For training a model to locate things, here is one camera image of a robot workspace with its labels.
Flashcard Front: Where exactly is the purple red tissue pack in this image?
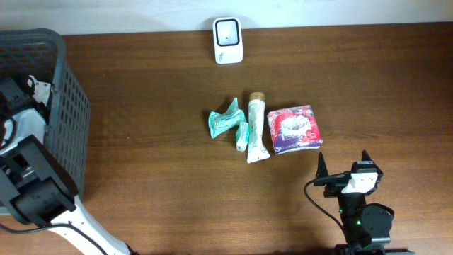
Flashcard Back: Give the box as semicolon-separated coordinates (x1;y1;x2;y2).
267;105;323;154

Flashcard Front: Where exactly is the white tube with gold cap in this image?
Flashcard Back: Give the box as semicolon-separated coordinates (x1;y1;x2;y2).
247;91;270;164

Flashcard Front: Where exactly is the teal toilet tissue pack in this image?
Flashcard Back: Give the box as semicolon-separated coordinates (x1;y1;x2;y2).
208;98;246;139

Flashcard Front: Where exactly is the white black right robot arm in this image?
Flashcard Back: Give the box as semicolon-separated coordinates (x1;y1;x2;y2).
307;151;412;255

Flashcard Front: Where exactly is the grey plastic mesh basket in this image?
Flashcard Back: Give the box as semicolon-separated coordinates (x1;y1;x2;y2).
1;28;91;198

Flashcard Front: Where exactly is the small teal tissue packet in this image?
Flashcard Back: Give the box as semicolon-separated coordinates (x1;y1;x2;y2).
236;122;249;152

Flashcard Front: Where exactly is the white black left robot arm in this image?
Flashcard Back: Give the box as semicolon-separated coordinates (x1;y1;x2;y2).
1;74;134;255

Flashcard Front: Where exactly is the white barcode scanner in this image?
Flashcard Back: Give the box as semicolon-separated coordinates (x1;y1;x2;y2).
212;17;243;64

